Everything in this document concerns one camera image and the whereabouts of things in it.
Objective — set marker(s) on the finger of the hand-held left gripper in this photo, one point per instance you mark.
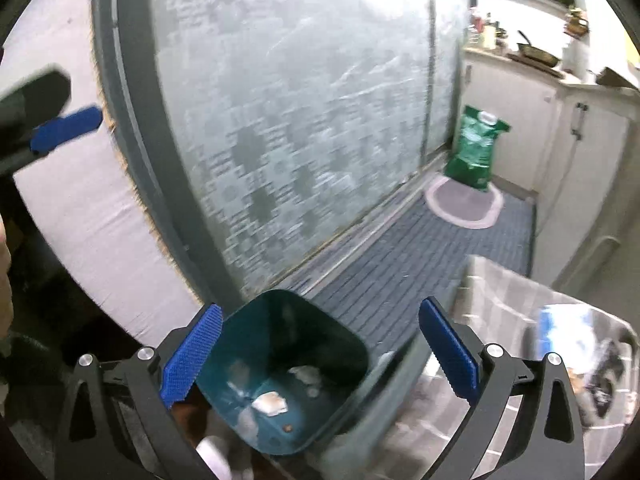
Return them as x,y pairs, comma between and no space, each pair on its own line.
40,92
65,127

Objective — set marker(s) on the white kitchen cabinet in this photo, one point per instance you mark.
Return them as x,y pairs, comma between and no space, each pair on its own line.
520,110

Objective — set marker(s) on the black snack bag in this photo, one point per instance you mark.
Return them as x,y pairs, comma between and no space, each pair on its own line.
607,385

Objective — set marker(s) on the dark wok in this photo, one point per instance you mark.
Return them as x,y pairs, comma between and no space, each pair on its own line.
615,77

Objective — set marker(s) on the blue and white packet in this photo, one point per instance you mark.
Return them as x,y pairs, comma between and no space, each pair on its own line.
565,325

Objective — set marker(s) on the teal trash bin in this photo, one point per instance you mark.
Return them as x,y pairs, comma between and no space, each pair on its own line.
260,330

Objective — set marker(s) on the grey ribbed floor mat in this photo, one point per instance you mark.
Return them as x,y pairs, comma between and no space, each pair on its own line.
400,265

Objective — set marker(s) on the grey checked tablecloth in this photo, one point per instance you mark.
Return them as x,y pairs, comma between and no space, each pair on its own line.
500,300

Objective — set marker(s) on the black frying pan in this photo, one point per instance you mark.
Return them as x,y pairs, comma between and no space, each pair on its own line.
537,54

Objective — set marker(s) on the green rice bag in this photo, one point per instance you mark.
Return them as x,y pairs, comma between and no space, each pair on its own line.
475,150

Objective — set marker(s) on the frosted patterned glass door panel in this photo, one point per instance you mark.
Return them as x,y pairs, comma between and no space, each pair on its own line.
280,110
450,60

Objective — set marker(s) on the wall spice rack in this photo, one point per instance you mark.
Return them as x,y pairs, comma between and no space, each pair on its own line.
577,22

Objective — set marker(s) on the pink oval floor mat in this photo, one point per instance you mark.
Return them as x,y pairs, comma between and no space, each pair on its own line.
460,207

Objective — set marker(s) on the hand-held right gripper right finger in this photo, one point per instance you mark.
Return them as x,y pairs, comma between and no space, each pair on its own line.
450,355

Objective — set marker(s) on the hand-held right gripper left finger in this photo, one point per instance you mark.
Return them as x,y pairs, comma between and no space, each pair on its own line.
192,355

